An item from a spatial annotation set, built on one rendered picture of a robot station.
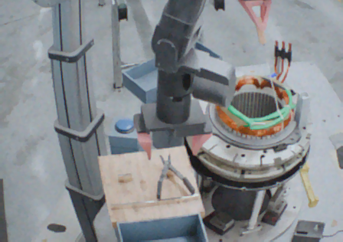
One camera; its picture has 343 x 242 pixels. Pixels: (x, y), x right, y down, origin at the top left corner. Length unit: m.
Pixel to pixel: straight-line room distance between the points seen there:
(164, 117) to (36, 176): 1.78
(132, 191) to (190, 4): 0.45
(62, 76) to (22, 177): 1.38
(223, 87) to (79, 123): 0.65
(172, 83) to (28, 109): 2.28
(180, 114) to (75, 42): 0.46
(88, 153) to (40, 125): 1.49
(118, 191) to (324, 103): 0.97
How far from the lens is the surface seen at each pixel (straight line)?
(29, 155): 2.76
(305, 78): 1.90
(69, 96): 1.35
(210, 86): 0.83
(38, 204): 2.48
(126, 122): 1.24
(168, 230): 1.04
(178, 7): 0.77
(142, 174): 1.09
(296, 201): 1.40
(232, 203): 1.40
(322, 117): 1.73
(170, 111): 0.89
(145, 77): 1.41
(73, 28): 1.24
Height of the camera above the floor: 1.85
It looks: 40 degrees down
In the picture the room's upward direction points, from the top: 1 degrees counter-clockwise
